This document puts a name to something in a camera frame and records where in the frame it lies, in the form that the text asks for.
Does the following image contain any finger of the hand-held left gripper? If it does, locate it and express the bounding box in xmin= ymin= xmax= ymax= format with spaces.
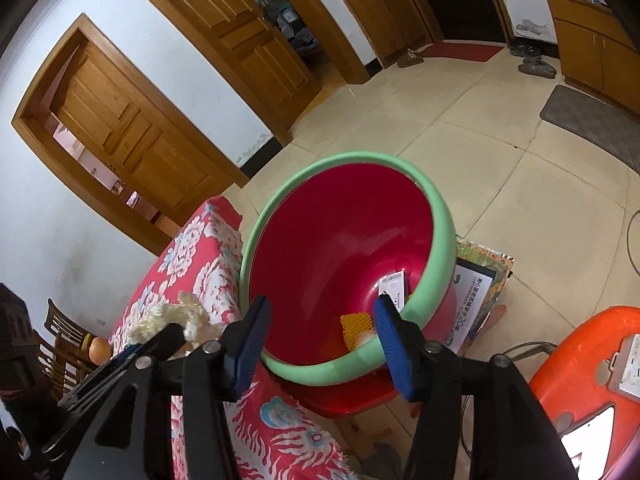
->
xmin=57 ymin=347 xmax=143 ymax=406
xmin=40 ymin=323 xmax=185 ymax=461

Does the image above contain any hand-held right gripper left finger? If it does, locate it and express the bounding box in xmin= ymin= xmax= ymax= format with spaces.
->
xmin=62 ymin=295 xmax=273 ymax=480

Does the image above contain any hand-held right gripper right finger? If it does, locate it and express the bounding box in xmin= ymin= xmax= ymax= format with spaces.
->
xmin=372 ymin=294 xmax=578 ymax=480

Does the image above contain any cream paper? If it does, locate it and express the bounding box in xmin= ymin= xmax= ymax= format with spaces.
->
xmin=127 ymin=291 xmax=226 ymax=348

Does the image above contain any small yellow foam net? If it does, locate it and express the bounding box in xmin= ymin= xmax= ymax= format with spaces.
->
xmin=340 ymin=311 xmax=376 ymax=351

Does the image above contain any white medicine box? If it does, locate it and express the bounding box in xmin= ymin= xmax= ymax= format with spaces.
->
xmin=376 ymin=270 xmax=412 ymax=308

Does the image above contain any red basin with green rim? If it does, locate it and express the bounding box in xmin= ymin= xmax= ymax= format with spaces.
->
xmin=239 ymin=151 xmax=458 ymax=387

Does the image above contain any red apple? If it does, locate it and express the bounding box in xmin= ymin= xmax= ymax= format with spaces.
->
xmin=88 ymin=337 xmax=112 ymax=364

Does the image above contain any wooden chair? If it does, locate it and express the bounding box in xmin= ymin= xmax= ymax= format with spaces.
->
xmin=32 ymin=299 xmax=101 ymax=403

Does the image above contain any red plastic stool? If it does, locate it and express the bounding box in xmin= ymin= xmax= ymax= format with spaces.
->
xmin=277 ymin=280 xmax=458 ymax=418

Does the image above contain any red floral tablecloth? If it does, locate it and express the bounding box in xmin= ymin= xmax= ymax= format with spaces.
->
xmin=107 ymin=196 xmax=351 ymax=480

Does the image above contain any printed cardboard box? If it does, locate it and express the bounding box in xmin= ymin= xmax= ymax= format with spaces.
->
xmin=440 ymin=234 xmax=516 ymax=356

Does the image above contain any orange plastic stool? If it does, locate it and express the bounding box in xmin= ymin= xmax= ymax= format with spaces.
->
xmin=527 ymin=306 xmax=640 ymax=480

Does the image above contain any pale flat box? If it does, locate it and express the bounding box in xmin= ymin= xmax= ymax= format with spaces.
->
xmin=560 ymin=406 xmax=616 ymax=476

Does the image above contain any wooden door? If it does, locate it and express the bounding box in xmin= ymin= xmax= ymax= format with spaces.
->
xmin=125 ymin=0 xmax=371 ymax=146
xmin=12 ymin=14 xmax=250 ymax=256

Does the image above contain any grey floor mat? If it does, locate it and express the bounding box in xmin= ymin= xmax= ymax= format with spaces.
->
xmin=540 ymin=85 xmax=640 ymax=173

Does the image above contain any red door mat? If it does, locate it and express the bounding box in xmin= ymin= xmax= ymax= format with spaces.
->
xmin=420 ymin=42 xmax=505 ymax=62

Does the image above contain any wooden cabinet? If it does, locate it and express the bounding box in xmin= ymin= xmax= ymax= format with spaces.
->
xmin=544 ymin=0 xmax=640 ymax=111

